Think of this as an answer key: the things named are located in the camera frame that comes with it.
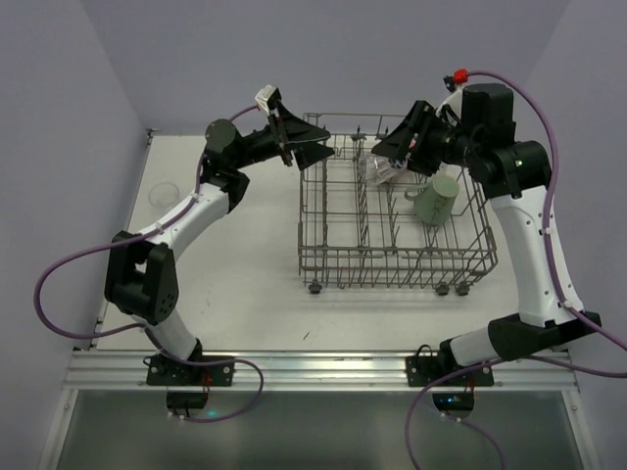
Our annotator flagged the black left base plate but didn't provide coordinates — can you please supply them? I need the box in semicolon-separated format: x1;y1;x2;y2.
143;353;234;387

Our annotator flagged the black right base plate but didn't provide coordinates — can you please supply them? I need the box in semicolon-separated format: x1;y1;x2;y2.
405;354;493;388

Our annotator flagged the grey wire dish rack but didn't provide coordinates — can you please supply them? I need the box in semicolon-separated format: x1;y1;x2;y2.
298;112;498;296

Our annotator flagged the clear glass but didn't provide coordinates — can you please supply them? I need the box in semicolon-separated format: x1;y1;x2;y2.
357;153;408;187
148;182;180;210

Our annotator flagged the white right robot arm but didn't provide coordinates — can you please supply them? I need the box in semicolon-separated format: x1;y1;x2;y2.
373;97;602;372

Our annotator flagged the clear glass front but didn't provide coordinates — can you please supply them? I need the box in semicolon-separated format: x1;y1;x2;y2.
148;182;180;210

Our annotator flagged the green ceramic mug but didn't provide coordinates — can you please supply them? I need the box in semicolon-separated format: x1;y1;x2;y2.
404;174;460;226

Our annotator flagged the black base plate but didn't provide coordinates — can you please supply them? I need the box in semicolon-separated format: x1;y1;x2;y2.
405;354;493;388
143;353;234;387

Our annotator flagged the aluminium mounting rail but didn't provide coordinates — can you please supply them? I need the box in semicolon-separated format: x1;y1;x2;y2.
63;350;578;392

